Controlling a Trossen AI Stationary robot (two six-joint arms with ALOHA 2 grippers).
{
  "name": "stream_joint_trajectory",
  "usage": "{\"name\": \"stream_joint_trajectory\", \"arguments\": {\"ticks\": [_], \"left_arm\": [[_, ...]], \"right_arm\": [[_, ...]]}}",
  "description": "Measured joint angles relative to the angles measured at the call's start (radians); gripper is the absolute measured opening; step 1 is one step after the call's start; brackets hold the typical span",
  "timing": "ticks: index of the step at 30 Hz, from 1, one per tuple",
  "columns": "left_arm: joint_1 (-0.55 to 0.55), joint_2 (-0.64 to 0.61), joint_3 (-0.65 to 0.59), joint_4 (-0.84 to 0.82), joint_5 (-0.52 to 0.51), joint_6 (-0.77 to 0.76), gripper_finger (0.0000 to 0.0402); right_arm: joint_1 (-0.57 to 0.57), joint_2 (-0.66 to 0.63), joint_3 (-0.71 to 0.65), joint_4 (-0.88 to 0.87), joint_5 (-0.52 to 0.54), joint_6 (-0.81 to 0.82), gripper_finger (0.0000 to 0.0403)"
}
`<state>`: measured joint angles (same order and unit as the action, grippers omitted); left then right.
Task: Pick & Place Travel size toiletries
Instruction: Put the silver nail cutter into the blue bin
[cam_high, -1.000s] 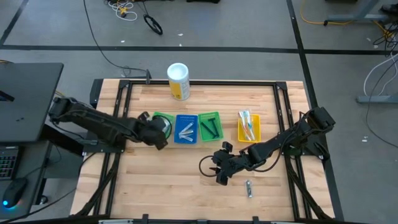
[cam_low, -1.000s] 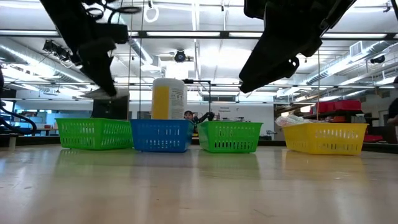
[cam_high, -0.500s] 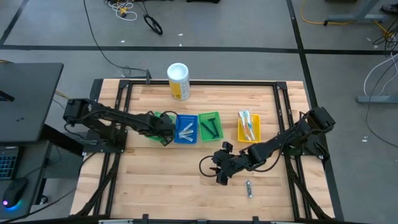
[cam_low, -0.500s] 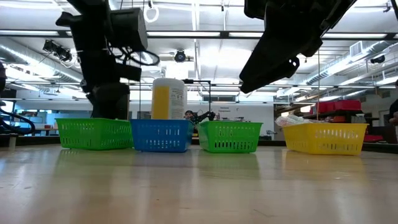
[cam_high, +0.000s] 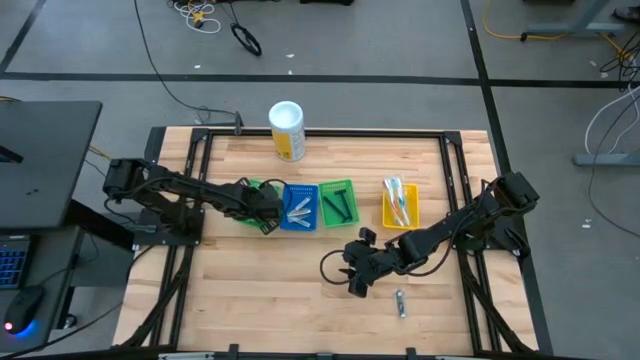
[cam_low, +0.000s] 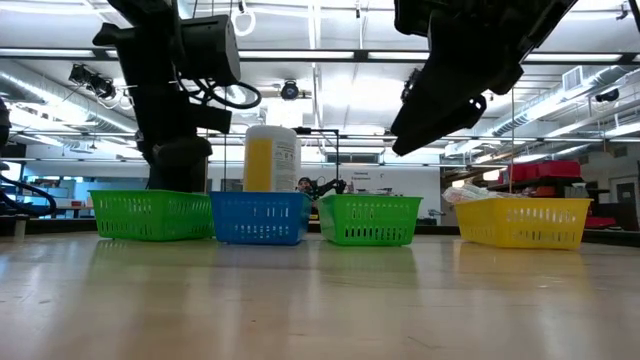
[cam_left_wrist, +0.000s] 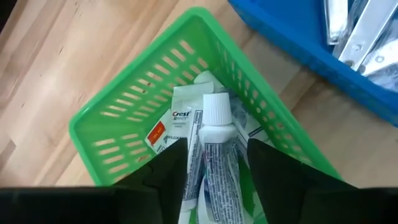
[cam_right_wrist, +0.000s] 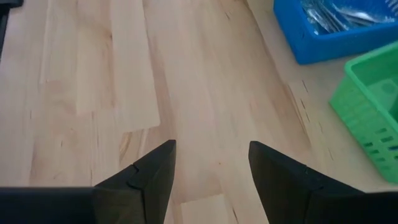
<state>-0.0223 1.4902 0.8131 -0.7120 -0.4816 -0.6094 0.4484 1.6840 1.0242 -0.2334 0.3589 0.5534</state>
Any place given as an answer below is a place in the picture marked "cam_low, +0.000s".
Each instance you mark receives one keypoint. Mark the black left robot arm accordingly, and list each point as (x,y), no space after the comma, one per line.
(150,60)

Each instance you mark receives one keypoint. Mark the white canister with yellow label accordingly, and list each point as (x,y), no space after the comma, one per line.
(270,160)

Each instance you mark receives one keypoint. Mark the person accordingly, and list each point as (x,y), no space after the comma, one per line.
(304,184)

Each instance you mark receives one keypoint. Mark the red storage bins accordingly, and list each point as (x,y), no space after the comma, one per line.
(550,170)

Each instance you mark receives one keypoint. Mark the black ceiling camera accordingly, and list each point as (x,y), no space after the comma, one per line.
(289,91)
(92,80)

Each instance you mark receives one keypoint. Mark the black background robot arm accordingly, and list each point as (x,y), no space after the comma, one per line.
(330,188)

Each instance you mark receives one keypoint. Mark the red box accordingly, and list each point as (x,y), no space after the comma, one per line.
(600,222)

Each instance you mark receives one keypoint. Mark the yellow plastic basket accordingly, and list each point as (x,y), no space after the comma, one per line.
(520,222)

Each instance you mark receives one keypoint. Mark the white cylindrical post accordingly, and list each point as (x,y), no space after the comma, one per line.
(20,227)

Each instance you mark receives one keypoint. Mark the thin black stand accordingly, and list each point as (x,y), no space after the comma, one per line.
(302,131)

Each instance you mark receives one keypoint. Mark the green plastic basket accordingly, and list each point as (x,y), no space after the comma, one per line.
(150,215)
(370,217)

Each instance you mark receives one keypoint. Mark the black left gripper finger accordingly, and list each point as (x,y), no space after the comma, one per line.
(180,170)

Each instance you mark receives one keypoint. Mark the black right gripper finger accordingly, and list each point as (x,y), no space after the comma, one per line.
(430,125)

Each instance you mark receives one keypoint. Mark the black overhead frame bar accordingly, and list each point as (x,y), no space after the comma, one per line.
(360,55)

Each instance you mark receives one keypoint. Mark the blue plastic basket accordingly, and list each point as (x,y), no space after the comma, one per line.
(260,217)

